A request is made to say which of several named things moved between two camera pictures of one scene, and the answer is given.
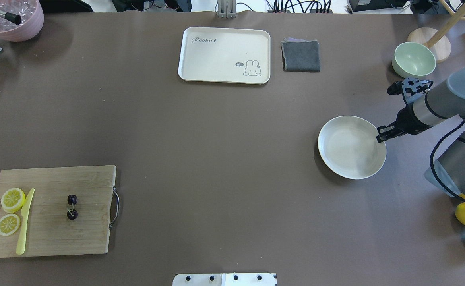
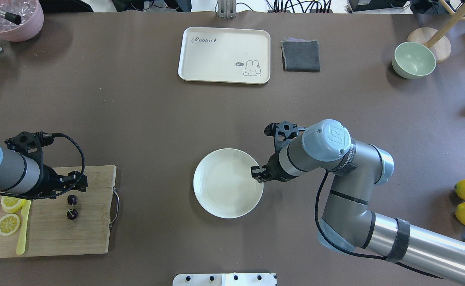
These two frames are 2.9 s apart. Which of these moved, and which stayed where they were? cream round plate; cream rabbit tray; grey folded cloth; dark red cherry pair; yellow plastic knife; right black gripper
Moved: cream round plate; right black gripper
Stayed: yellow plastic knife; cream rabbit tray; dark red cherry pair; grey folded cloth
